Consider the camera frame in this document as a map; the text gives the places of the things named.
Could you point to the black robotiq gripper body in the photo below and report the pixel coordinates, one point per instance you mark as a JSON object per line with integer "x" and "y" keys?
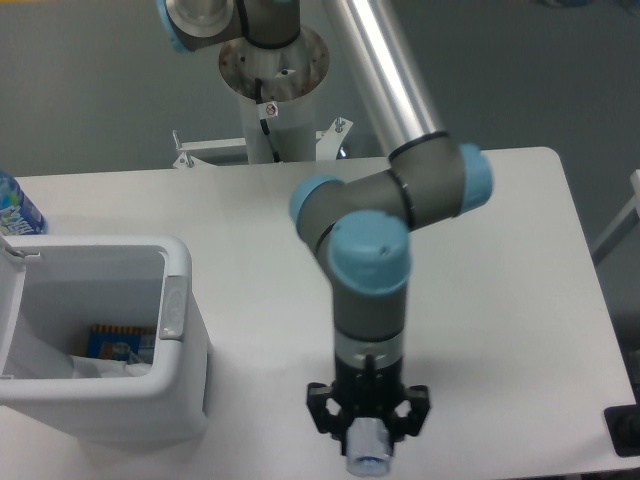
{"x": 368, "y": 392}

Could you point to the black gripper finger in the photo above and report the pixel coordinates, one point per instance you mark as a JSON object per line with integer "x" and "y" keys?
{"x": 399, "y": 427}
{"x": 336, "y": 425}

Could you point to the crushed clear plastic bottle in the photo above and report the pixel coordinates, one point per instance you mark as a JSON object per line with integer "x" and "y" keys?
{"x": 368, "y": 448}

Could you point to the white paper wrapper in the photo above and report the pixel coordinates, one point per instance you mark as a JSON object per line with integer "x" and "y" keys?
{"x": 97, "y": 368}

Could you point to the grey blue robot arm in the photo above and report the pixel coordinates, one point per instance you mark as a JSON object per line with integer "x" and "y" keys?
{"x": 357, "y": 231}

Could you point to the white plastic trash can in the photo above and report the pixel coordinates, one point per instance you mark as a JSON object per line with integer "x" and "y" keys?
{"x": 55, "y": 288}

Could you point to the black clamp at table edge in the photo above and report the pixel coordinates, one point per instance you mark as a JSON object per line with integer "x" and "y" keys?
{"x": 623, "y": 426}

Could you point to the blue orange snack packet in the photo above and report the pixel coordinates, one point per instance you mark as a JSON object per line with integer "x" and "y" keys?
{"x": 122, "y": 343}

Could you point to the white metal stand leg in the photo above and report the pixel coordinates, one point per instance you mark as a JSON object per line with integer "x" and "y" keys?
{"x": 620, "y": 226}

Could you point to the blue labelled water bottle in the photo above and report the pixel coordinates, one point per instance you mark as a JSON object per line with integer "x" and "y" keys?
{"x": 19, "y": 215}

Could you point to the white metal bracket frame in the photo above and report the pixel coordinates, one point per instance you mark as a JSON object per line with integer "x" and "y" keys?
{"x": 330, "y": 145}

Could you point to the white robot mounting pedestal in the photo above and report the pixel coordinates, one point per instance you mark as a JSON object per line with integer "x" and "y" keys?
{"x": 276, "y": 91}

